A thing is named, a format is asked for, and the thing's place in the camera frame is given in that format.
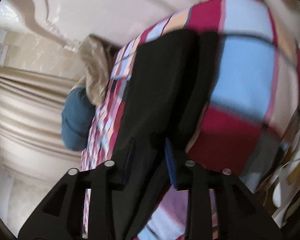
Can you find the teal pillow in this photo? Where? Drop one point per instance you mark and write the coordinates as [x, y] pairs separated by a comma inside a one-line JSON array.
[[76, 120]]

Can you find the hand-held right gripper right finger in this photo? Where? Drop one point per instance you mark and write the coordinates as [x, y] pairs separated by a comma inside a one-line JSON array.
[[170, 166]]

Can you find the plaid bed blanket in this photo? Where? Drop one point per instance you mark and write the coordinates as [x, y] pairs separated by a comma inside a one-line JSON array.
[[245, 67]]

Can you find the white and yellow cloth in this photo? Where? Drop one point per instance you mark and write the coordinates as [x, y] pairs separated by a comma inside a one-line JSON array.
[[295, 180]]

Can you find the beige satin pillow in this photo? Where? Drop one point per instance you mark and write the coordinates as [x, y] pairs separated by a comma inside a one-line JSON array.
[[95, 62]]

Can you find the black pants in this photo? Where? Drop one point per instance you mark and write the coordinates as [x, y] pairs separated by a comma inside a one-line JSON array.
[[160, 80]]

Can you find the beige curtain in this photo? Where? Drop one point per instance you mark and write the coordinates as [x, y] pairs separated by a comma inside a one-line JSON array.
[[27, 105]]

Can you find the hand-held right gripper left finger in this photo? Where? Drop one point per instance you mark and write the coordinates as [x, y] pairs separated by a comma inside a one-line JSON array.
[[129, 162]]

